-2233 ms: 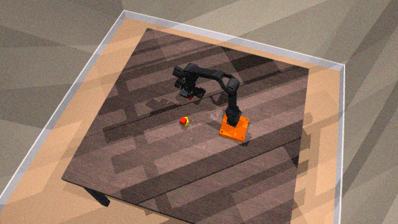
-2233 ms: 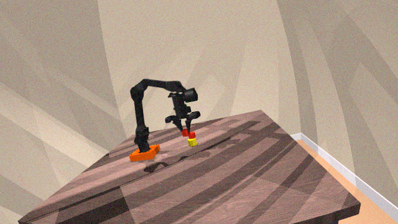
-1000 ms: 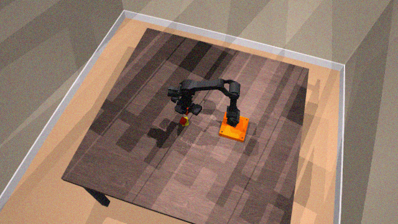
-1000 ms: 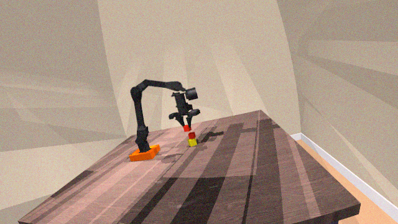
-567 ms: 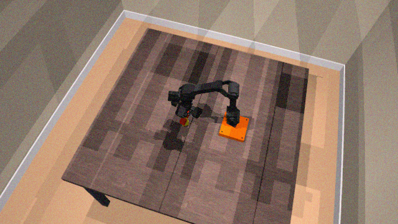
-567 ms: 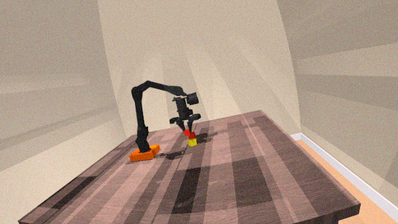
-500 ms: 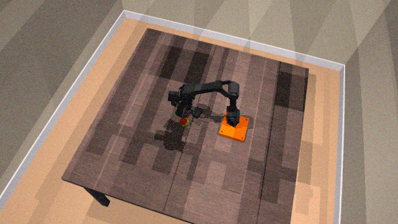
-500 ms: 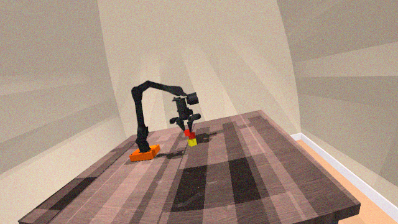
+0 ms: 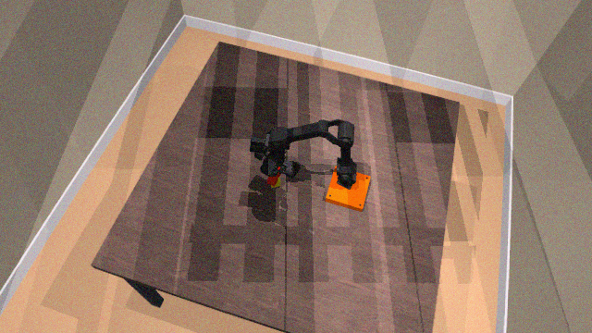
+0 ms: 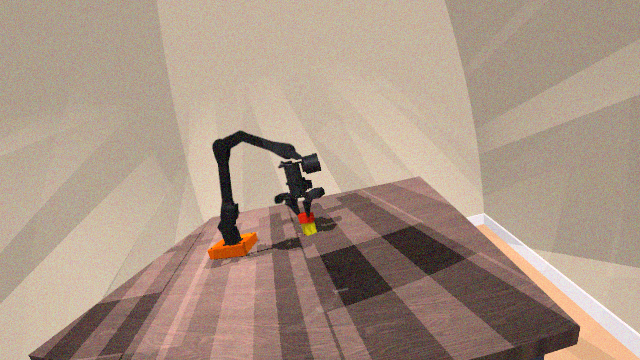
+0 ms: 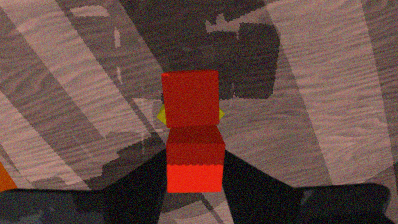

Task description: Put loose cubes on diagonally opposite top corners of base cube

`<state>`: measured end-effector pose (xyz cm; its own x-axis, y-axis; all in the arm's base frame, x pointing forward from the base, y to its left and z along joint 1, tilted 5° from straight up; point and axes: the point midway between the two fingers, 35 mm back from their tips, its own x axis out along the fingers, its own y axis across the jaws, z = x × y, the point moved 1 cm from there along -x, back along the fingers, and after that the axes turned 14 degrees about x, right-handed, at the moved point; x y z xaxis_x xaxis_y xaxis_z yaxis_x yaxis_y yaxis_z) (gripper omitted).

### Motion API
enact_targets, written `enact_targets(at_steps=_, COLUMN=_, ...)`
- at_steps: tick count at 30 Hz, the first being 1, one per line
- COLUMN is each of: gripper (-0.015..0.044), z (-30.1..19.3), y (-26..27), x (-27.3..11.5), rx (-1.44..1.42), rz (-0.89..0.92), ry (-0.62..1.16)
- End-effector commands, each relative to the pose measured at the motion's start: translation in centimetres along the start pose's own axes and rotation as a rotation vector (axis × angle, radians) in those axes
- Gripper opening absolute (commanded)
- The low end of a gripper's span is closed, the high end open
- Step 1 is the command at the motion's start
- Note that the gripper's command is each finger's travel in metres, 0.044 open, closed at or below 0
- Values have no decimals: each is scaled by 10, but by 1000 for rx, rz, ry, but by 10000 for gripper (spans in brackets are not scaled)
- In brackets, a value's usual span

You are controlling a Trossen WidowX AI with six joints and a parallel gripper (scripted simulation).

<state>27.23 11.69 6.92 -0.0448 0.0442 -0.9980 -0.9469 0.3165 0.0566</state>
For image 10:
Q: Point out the yellow cube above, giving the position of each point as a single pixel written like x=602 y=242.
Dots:
x=309 y=229

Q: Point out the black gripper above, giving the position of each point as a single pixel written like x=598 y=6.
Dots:
x=297 y=190

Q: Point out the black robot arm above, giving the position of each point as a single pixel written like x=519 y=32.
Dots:
x=221 y=149

